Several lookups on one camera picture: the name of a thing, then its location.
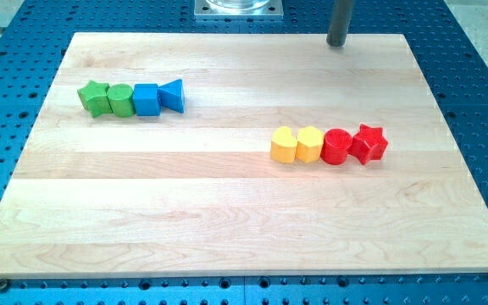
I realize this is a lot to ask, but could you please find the blue triangle block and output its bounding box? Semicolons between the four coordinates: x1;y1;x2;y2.
158;79;186;114

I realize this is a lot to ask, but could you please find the light wooden board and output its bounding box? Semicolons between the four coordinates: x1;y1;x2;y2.
0;32;488;279

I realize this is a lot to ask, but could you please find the green cylinder block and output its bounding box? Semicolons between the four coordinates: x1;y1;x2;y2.
107;84;136;117

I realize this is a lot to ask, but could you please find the red cylinder block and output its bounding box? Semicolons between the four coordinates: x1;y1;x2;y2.
320;129;352;165

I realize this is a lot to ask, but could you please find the red star block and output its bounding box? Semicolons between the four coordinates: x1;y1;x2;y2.
348;124;389;165

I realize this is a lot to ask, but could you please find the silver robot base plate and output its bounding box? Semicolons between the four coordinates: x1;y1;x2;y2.
193;0;284;19

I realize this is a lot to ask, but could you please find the green star block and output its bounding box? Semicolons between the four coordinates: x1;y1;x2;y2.
77;80;113;118

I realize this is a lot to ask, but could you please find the blue cube block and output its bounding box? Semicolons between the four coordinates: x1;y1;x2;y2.
132;84;161;116

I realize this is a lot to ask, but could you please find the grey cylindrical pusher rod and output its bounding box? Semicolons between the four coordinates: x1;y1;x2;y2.
326;0;355;47

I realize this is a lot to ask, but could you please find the yellow hexagon block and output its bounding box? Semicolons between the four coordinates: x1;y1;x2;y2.
296;126;324;163

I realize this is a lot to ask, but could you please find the yellow heart block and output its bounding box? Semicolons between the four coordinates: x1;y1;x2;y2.
270;126;297;164

